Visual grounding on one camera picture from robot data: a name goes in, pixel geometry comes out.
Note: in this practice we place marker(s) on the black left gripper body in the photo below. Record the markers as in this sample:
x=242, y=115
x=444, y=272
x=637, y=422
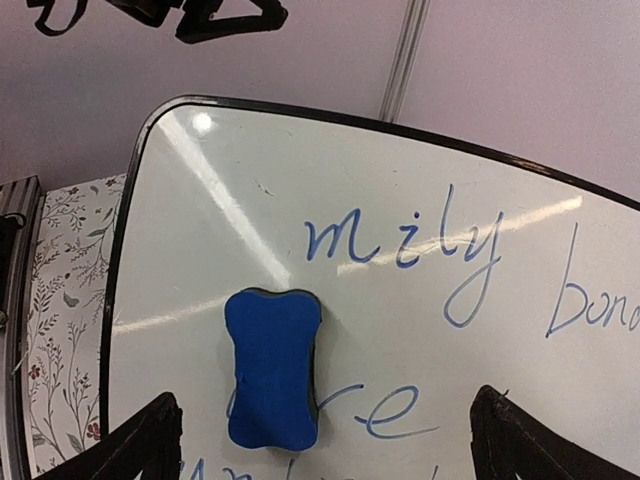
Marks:
x=151, y=14

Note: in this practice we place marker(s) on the floral patterned table mat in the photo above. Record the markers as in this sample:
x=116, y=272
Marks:
x=65, y=314

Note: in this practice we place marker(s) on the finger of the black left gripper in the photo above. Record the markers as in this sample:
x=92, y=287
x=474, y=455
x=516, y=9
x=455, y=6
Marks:
x=198, y=23

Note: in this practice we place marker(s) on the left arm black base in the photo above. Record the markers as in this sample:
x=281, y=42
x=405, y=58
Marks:
x=11, y=224

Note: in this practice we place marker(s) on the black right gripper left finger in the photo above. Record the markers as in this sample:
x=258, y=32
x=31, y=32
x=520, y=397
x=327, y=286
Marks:
x=146, y=446

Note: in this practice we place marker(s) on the left aluminium corner post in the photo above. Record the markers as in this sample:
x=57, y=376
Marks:
x=407, y=46

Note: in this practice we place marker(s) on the blue whiteboard eraser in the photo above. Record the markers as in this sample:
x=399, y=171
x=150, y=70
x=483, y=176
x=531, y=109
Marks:
x=274, y=338

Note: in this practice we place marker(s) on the white whiteboard black frame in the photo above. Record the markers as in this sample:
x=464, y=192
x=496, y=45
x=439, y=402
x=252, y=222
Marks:
x=440, y=267

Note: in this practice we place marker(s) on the aluminium front rail frame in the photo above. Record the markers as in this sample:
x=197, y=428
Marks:
x=22, y=196

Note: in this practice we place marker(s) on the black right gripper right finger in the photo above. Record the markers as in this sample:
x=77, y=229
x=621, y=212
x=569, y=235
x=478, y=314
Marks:
x=508, y=443

